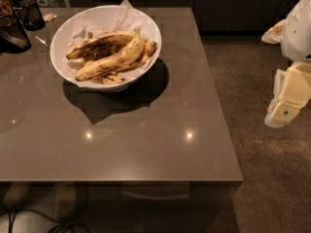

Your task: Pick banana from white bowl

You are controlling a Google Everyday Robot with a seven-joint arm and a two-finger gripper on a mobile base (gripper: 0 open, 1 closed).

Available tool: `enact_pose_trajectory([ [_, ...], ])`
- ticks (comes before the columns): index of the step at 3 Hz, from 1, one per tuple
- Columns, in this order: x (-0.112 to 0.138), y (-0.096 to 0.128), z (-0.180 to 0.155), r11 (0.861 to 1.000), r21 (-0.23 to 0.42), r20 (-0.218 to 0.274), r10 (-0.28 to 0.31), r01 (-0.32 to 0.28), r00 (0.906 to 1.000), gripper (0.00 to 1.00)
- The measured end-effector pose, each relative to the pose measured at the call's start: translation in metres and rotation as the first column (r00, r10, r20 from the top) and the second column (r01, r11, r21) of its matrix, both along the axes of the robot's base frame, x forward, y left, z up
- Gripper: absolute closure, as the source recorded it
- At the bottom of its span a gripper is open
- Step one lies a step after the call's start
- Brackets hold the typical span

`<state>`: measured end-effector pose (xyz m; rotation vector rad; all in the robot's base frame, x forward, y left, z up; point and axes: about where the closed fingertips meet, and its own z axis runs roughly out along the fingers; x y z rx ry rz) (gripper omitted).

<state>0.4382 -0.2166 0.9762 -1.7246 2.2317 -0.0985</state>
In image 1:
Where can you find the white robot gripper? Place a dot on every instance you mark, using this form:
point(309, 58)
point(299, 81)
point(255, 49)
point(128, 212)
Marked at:
point(297, 33)

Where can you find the large front spotted banana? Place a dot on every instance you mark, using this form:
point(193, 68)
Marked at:
point(125, 56)

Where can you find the right small banana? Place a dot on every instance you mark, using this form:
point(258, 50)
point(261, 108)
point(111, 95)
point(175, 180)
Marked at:
point(147, 53)

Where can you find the bottom banana pieces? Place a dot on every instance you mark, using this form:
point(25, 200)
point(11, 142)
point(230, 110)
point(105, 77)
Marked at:
point(109, 79)

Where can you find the white bowl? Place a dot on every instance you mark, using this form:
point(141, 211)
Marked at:
point(64, 39)

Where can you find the back browned banana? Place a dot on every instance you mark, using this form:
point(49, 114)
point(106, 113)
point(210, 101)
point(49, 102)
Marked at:
point(104, 40)

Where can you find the small wrapper on table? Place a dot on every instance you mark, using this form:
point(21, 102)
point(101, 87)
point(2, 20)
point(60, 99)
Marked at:
point(49, 17)

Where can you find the black mesh cup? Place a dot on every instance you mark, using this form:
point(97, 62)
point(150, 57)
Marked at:
point(30, 15)

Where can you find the dark appliance at left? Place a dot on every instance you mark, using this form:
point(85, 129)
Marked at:
point(13, 38)

